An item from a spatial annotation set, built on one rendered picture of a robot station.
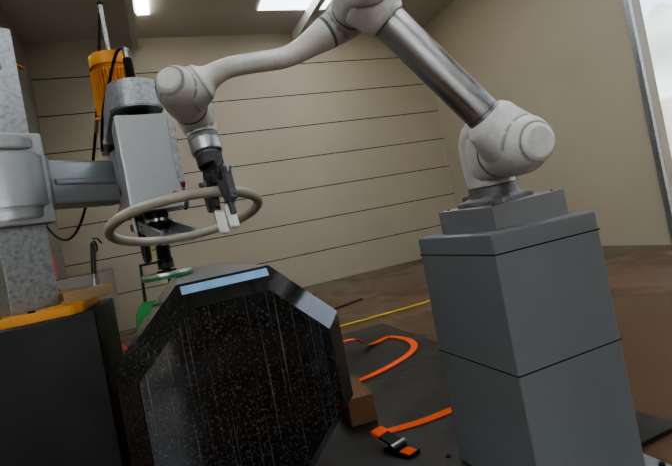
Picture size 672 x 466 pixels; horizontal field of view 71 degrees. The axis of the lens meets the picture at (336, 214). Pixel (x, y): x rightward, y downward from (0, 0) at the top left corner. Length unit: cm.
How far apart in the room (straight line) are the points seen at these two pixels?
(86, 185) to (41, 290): 55
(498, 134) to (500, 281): 40
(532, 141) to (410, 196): 681
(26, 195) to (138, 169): 50
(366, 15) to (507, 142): 50
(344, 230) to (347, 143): 143
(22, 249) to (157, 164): 69
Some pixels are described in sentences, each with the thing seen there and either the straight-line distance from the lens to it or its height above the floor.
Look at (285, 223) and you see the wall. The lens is 724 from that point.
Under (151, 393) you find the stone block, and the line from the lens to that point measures 167.
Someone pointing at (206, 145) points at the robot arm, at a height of 119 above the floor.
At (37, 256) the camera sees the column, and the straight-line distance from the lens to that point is 245.
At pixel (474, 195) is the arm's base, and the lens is 158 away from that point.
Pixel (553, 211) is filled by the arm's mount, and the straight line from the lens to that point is 159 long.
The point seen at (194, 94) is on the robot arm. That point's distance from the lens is 128.
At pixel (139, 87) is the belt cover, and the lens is 221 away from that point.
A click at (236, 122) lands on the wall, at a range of 735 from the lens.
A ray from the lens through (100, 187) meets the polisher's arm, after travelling 268.
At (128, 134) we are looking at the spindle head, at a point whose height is 144.
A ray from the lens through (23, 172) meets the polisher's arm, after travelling 242.
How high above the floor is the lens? 92
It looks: 1 degrees up
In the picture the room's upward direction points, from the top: 11 degrees counter-clockwise
